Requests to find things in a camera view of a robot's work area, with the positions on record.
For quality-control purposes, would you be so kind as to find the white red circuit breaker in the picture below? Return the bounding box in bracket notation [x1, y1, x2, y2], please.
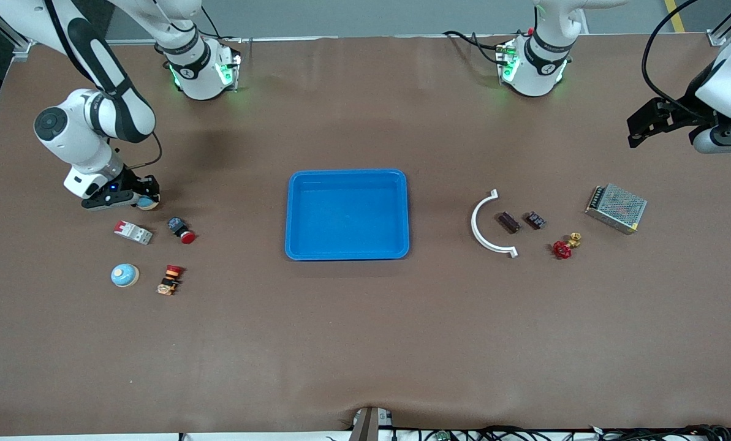
[113, 220, 154, 246]

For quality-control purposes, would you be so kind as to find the red mushroom push button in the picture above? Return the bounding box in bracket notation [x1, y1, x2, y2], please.
[167, 216, 197, 246]

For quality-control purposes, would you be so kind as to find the metal mesh power supply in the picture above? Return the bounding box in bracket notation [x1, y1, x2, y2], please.
[585, 183, 648, 235]

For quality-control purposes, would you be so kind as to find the blue plastic tray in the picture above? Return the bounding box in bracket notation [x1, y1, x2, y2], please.
[284, 168, 410, 262]

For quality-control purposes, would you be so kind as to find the red yellow button switch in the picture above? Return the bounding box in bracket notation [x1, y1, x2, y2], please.
[156, 264, 185, 296]

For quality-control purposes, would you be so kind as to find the red handle brass valve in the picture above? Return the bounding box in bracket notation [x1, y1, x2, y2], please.
[553, 232, 583, 260]

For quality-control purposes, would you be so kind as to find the black right base cable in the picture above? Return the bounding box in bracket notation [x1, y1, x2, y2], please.
[200, 6, 244, 45]

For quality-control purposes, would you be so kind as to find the black base cable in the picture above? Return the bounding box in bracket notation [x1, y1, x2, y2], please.
[200, 6, 244, 45]
[444, 29, 508, 65]

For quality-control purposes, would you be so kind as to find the black left base cable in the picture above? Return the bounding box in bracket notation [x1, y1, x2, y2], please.
[444, 29, 508, 65]

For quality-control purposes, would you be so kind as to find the white curved plastic bracket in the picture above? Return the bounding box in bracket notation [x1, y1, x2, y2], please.
[471, 189, 519, 258]

